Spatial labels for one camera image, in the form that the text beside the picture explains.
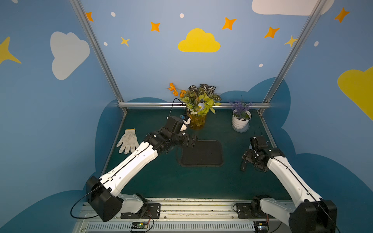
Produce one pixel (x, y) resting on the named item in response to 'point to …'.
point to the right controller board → (261, 226)
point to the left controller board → (140, 225)
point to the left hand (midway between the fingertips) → (190, 134)
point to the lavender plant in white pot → (241, 115)
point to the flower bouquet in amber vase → (199, 101)
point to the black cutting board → (206, 153)
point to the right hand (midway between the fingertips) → (254, 158)
